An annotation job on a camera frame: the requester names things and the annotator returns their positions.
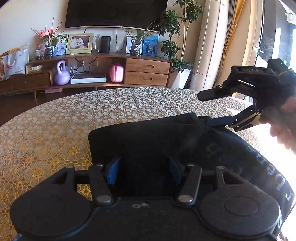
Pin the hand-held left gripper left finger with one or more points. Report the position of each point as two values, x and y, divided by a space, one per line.
113 171

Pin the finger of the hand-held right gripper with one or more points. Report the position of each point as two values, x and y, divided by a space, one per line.
211 94
222 121

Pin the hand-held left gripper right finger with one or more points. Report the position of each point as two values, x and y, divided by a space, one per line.
174 170

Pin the black garment white lettering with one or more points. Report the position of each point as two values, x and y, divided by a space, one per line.
150 143

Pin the person's right hand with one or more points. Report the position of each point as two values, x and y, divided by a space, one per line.
284 125

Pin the tall potted plant white pot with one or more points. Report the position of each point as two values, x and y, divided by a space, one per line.
182 78

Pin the cream standing air conditioner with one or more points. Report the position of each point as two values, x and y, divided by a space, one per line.
208 37

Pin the orange curtain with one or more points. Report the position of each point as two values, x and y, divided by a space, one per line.
238 20

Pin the wooden TV stand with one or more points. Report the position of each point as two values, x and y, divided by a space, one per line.
145 69

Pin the blue family photo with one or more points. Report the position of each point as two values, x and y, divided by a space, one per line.
150 45

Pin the patterned vase green plant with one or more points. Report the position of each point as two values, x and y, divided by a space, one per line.
136 50

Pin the white flat set-top box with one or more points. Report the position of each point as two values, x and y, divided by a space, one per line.
87 78

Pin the pink carrying case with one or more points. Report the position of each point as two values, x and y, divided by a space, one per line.
116 73

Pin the pink flat box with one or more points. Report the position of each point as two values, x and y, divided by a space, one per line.
53 90

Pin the purple kettlebell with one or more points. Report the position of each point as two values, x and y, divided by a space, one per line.
61 75

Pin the black speaker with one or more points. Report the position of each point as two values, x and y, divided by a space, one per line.
106 44

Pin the small white yellow box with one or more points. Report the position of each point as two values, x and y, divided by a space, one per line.
34 68

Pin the patterned vase with orchid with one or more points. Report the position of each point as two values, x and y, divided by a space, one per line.
49 52

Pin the figurine picture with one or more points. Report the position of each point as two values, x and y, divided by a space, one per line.
60 45

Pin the white shopping bag red print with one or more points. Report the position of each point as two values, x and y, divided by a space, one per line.
15 63

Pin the yellow bag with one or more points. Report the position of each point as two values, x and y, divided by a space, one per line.
10 51

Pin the white photo frame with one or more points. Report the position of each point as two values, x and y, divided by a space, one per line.
128 45

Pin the wall-mounted television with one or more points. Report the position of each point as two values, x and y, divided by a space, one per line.
115 11

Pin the cream photo frame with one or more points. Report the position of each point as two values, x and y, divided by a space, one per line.
79 43

